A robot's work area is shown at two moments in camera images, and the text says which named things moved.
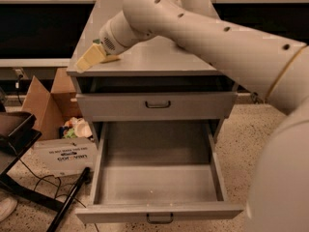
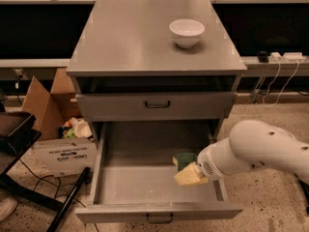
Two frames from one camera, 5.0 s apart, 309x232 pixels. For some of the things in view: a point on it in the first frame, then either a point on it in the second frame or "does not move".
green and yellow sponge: (108, 58) → (182, 159)
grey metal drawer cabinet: (166, 78) does not move
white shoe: (7, 207) does not move
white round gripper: (109, 40) → (206, 163)
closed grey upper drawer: (156, 106) does not move
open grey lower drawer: (156, 170) does not move
